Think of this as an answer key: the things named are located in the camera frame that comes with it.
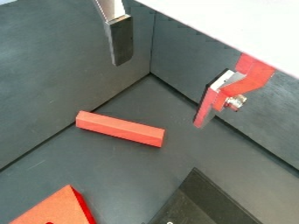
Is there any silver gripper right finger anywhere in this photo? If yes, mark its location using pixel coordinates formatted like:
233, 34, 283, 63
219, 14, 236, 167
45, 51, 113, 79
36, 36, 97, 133
193, 53, 276, 128

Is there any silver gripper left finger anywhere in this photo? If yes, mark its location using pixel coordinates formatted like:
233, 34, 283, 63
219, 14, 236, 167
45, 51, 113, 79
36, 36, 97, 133
92, 0, 133, 67

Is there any red hexagonal peg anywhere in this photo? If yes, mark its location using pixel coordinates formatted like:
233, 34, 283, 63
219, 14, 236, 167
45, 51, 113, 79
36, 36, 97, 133
76, 111, 164, 147

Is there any black curved peg holder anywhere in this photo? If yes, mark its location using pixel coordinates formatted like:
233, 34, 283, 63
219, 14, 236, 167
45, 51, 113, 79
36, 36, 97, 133
148, 167, 263, 224

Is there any red shape-hole block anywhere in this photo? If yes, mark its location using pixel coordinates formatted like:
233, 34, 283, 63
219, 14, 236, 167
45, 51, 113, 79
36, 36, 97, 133
9, 185, 97, 224

